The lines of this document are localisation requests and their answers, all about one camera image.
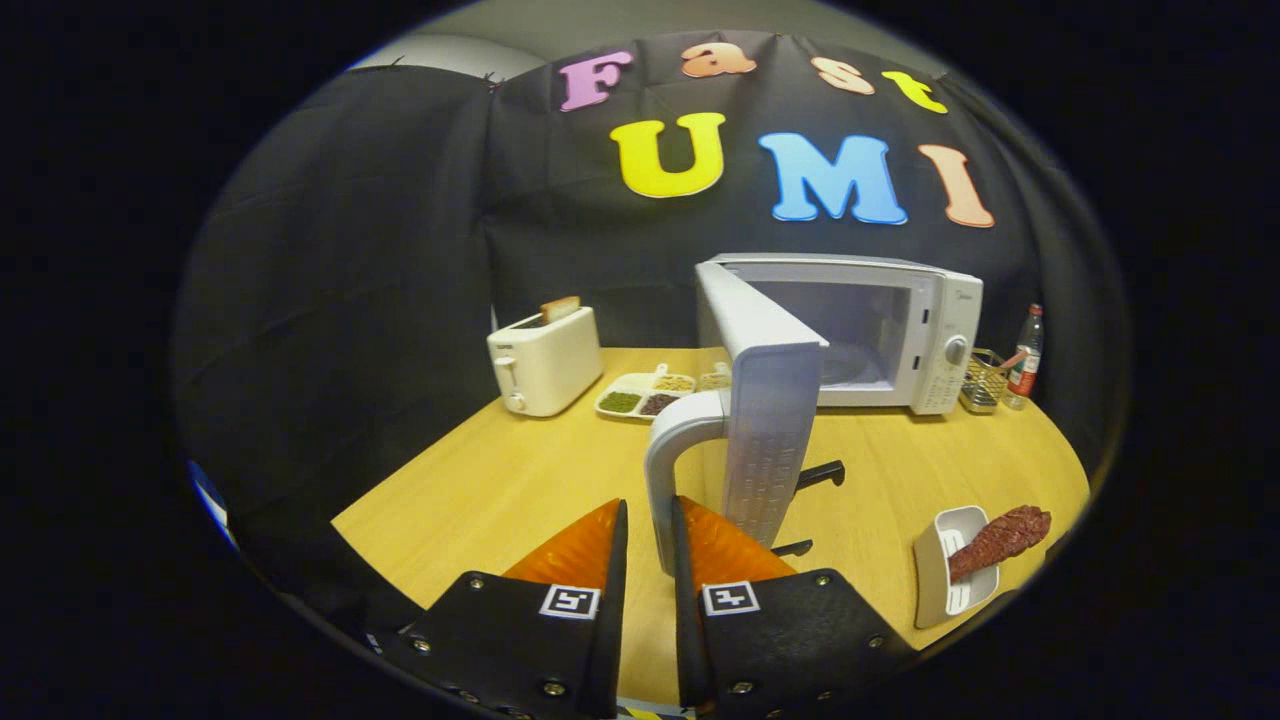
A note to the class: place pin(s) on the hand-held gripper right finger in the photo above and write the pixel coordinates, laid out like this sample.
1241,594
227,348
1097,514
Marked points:
685,620

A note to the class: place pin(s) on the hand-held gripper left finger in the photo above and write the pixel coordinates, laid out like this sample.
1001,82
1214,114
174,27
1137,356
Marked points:
610,620

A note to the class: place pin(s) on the toasted bread slice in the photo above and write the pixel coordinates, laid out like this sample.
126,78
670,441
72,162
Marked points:
560,309

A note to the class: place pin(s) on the white toaster oven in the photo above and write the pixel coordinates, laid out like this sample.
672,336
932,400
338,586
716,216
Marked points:
770,430

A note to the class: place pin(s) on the clear plastic water bottle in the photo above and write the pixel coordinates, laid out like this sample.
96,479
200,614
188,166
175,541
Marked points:
1025,370

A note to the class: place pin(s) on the white bread toaster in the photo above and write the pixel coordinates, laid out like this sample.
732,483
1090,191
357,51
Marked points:
550,365

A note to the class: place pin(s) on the small white ridged dish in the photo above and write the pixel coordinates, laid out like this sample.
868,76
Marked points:
935,570

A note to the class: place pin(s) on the reddish brown meat piece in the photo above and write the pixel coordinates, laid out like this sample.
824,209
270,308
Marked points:
1000,540

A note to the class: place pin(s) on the white divided bean tray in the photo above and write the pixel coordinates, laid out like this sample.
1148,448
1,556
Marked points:
637,383

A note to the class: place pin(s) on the red white striped straw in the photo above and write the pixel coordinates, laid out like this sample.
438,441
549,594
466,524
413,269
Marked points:
1015,360

